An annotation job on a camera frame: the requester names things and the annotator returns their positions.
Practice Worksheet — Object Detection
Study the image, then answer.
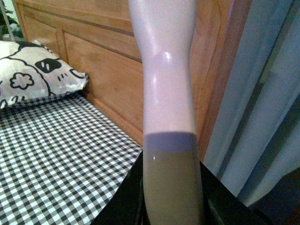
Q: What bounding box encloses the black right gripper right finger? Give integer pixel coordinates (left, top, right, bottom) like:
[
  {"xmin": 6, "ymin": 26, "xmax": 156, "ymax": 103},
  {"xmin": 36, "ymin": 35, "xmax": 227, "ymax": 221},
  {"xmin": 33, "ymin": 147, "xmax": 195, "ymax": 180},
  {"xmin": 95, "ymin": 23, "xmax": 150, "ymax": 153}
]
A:
[{"xmin": 200, "ymin": 162, "xmax": 272, "ymax": 225}]

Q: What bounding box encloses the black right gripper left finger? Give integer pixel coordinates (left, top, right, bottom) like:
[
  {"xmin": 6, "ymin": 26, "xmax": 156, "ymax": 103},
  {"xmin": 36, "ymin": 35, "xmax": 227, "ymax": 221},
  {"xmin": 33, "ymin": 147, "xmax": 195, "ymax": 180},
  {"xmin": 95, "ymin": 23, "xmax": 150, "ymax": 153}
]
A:
[{"xmin": 92, "ymin": 152, "xmax": 150, "ymax": 225}]

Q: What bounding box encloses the beige hand brush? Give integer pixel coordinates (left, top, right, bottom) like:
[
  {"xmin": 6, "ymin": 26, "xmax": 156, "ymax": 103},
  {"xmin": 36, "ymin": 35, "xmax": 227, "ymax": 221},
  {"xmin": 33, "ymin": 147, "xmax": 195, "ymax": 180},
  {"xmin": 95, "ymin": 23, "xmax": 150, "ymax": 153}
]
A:
[{"xmin": 129, "ymin": 0, "xmax": 204, "ymax": 225}]

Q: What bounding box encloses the grey curtain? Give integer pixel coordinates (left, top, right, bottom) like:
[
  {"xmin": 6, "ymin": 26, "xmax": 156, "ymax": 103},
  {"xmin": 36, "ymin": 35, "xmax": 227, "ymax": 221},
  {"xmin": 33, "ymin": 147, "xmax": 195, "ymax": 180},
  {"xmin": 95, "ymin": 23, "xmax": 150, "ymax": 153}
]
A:
[{"xmin": 204, "ymin": 0, "xmax": 300, "ymax": 206}]

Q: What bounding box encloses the black white checkered bedsheet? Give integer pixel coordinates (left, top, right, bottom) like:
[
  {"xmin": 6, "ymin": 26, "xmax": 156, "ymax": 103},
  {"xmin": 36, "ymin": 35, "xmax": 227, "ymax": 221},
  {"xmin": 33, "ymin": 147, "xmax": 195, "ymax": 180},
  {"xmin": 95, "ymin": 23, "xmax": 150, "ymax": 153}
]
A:
[{"xmin": 0, "ymin": 94, "xmax": 142, "ymax": 225}]

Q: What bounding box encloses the cartoon print pillow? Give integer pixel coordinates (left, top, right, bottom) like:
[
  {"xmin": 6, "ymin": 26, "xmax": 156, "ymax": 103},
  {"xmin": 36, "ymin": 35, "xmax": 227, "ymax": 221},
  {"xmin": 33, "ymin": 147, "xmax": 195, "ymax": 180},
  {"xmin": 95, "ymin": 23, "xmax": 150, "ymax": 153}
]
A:
[{"xmin": 0, "ymin": 41, "xmax": 88, "ymax": 109}]

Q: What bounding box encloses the wooden bed headboard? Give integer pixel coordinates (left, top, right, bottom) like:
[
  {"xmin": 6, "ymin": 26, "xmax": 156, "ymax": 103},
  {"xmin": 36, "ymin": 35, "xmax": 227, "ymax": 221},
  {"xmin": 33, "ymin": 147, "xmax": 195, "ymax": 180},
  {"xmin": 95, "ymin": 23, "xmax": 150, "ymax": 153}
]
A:
[{"xmin": 13, "ymin": 0, "xmax": 251, "ymax": 159}]

